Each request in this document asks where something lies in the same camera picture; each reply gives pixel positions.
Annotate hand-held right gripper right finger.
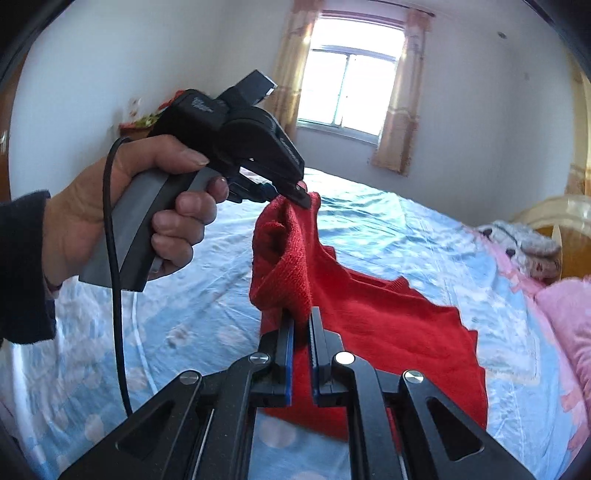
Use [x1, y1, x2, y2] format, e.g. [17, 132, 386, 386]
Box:
[310, 307, 536, 480]

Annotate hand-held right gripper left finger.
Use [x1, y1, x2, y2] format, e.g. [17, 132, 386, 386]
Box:
[58, 308, 296, 480]

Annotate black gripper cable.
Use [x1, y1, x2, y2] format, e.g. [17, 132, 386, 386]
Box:
[102, 136, 134, 416]

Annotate artificial flowers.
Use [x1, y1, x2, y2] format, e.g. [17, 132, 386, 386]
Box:
[117, 97, 174, 134]

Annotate pink blanket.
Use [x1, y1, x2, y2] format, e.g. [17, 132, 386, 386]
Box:
[533, 274, 591, 416]

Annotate beige patterned curtain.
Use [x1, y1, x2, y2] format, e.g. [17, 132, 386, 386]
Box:
[272, 0, 326, 132]
[372, 9, 432, 176]

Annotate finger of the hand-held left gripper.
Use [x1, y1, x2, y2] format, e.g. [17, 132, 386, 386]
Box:
[228, 178, 278, 204]
[281, 180, 312, 210]

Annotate grey white plush toy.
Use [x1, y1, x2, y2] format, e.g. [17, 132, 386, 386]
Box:
[475, 220, 564, 282]

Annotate red knit sweater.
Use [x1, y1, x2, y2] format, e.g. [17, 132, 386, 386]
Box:
[249, 190, 489, 441]

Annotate person's left forearm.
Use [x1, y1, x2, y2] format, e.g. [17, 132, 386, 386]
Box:
[0, 190, 58, 344]

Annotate person's left hand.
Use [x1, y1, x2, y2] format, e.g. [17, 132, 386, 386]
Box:
[44, 136, 230, 289]

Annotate cream wooden headboard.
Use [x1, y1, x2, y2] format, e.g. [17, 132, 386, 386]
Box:
[510, 194, 591, 282]

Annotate bright window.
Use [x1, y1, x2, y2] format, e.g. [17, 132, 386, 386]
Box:
[295, 11, 407, 139]

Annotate blue printed bed sheet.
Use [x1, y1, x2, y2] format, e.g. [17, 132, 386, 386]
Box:
[0, 166, 587, 480]

